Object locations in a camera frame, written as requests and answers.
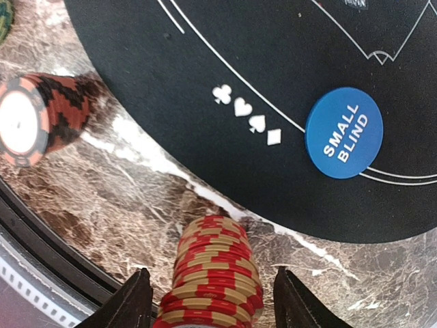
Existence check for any blue small blind button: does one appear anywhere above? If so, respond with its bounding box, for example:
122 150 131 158
305 87 384 180

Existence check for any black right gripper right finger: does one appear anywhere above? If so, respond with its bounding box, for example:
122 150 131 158
273 266 352 328

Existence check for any red 5 chip stack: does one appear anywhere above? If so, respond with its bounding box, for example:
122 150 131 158
154 215 264 328

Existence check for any white cable duct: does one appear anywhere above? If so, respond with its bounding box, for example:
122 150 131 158
1 258 81 327

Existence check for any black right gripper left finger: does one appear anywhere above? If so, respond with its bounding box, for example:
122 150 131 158
76 268 153 328

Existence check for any round black poker mat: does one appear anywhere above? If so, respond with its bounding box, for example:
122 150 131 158
66 1 436 243

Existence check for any green chip stack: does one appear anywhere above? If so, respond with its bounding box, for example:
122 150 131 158
0 0 14 44

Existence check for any black front table rail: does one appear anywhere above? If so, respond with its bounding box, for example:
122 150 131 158
0 186 161 318

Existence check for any black orange 100 chip stack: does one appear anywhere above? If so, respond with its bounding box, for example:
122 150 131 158
1 73 91 167

